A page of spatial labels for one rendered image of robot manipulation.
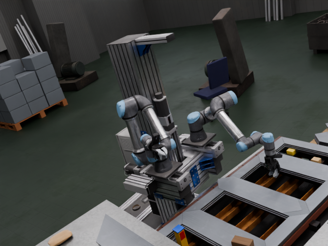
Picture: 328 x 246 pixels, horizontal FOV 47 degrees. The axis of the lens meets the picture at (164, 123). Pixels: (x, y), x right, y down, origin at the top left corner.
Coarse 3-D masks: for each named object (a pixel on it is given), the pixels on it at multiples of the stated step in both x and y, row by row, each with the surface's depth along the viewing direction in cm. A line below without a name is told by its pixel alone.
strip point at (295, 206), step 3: (294, 201) 255; (297, 201) 254; (291, 204) 253; (294, 204) 252; (297, 204) 252; (288, 207) 251; (291, 207) 250; (294, 207) 249; (297, 207) 249; (300, 207) 248; (285, 210) 249; (288, 210) 248; (291, 210) 247; (294, 210) 247; (297, 210) 246
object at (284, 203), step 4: (288, 196) 261; (284, 200) 259; (288, 200) 257; (292, 200) 256; (276, 204) 257; (280, 204) 256; (284, 204) 255; (288, 204) 254; (272, 208) 254; (276, 208) 253; (280, 208) 252; (284, 208) 251; (280, 212) 249
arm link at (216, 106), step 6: (210, 102) 288; (216, 102) 283; (222, 102) 283; (210, 108) 285; (216, 108) 281; (222, 108) 281; (216, 114) 280; (222, 114) 279; (222, 120) 277; (228, 120) 276; (228, 126) 274; (234, 126) 273; (228, 132) 275; (234, 132) 270; (240, 132) 270; (234, 138) 271; (240, 138) 268; (246, 138) 269; (240, 144) 264; (246, 144) 265; (252, 144) 267; (240, 150) 266
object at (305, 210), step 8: (288, 144) 323; (312, 152) 306; (320, 152) 302; (256, 168) 306; (248, 176) 300; (296, 176) 284; (304, 176) 279; (224, 192) 286; (216, 200) 281; (240, 200) 274; (248, 200) 269; (264, 208) 258; (304, 208) 246; (280, 216) 248; (288, 216) 244; (192, 232) 256; (208, 240) 243
